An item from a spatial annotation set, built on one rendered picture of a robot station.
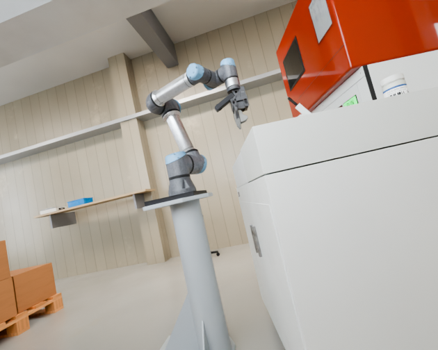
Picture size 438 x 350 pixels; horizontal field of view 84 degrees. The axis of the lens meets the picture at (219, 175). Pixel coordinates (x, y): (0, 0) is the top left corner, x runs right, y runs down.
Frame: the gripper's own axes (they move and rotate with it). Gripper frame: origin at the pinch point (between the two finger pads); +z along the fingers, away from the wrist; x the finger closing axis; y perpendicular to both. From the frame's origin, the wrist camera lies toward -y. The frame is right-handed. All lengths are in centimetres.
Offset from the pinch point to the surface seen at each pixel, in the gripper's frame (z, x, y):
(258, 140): 19, -50, -3
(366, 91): 0, -14, 59
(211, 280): 72, 7, -30
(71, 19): -126, 57, -97
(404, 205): 46, -50, 33
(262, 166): 26, -50, -4
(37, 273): 67, 137, -212
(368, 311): 72, -50, 15
